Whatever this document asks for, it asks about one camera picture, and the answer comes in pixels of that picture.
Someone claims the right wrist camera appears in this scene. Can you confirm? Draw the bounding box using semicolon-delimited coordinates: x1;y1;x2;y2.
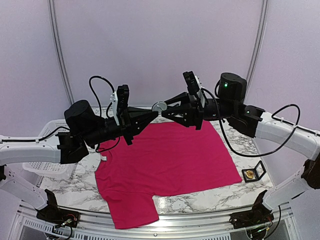
182;71;206;107

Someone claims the aluminium corner post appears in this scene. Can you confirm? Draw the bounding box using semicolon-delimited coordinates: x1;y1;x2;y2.
243;0;270;83
47;0;75;105

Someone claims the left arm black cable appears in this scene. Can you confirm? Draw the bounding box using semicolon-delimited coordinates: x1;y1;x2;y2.
88;76;118;118

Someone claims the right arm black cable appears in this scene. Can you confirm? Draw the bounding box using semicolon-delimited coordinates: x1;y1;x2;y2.
199;87;301;158

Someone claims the gold brooch in box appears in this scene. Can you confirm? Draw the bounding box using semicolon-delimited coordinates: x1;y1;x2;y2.
245;170;255;179

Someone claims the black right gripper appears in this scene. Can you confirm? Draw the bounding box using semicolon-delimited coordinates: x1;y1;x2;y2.
161;91;237;130

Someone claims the aluminium right corner post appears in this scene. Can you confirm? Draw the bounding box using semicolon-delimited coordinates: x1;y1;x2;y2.
243;0;270;83

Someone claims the aluminium left corner post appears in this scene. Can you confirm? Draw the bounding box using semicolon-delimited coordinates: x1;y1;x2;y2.
47;0;75;105

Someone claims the black brooch box near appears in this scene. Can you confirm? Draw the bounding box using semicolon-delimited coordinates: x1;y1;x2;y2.
241;160;267;183

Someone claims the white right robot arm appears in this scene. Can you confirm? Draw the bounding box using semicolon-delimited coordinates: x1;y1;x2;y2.
161;92;320;229

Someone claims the silver round brooch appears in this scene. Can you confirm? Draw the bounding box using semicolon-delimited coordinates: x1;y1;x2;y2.
151;101;168;113

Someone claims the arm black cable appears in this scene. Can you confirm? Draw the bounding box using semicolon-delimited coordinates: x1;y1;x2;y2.
88;76;118;118
199;87;301;158

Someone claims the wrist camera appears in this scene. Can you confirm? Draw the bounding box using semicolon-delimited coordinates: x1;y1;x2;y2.
110;84;130;126
182;71;206;107

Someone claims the white plastic basket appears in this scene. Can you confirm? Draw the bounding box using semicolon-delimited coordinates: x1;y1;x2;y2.
22;119;77;179

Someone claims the magenta t-shirt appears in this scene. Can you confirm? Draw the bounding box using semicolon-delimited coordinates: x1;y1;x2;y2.
95;122;242;230

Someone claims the aluminium front frame rail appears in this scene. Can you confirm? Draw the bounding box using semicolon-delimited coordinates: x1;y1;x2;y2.
7;201;301;240

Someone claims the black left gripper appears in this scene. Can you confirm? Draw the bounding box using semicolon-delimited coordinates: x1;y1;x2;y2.
82;106;159;147

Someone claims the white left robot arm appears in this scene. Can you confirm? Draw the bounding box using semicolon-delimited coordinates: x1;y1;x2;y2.
0;101;158;226

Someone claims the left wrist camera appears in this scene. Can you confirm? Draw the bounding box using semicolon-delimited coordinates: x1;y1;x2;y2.
110;84;130;126

